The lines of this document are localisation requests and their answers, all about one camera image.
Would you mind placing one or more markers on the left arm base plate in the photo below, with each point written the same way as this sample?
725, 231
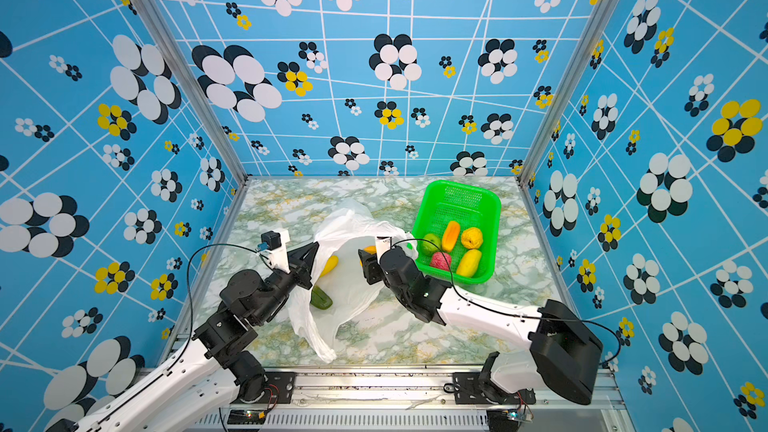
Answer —
274, 386

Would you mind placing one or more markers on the green fruit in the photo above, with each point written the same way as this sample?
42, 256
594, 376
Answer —
429, 245

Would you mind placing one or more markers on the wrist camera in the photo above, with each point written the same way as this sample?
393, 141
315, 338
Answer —
383, 244
273, 246

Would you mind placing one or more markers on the yellow banana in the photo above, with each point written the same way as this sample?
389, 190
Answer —
330, 265

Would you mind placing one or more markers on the green orange mango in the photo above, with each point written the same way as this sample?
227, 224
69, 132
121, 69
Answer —
320, 299

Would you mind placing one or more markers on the orange yellow mango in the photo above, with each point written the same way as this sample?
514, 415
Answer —
469, 263

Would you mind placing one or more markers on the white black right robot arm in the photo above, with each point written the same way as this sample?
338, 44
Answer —
557, 351

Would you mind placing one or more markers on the pink red dragon fruit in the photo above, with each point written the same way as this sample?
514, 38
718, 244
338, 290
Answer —
441, 261

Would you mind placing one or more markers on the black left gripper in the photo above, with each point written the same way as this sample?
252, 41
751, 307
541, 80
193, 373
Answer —
302, 267

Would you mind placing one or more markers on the yellow lemon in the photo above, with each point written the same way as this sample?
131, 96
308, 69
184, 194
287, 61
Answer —
472, 238

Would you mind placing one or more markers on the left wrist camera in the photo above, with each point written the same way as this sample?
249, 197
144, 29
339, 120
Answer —
273, 246

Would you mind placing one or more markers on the orange papaya slice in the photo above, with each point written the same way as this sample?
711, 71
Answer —
450, 236

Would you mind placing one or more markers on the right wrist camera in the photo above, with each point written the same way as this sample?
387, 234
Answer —
383, 244

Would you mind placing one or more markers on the right rear aluminium frame post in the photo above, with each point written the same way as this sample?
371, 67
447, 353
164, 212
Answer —
595, 26

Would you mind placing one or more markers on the left rear aluminium frame post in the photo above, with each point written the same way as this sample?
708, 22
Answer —
158, 28

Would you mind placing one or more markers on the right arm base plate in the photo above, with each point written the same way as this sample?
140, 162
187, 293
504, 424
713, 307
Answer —
472, 388

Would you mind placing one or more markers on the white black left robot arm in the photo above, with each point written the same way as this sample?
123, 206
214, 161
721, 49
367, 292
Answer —
213, 368

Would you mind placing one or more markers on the green plastic perforated basket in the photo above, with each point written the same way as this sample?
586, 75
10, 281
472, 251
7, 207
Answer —
469, 206

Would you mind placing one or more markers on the aluminium frame post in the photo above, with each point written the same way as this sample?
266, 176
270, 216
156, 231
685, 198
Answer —
158, 28
595, 26

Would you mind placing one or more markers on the white plastic bag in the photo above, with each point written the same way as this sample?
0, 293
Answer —
342, 233

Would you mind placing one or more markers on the front aluminium rail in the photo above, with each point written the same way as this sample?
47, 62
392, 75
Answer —
426, 398

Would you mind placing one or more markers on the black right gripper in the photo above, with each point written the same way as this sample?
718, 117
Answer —
371, 267

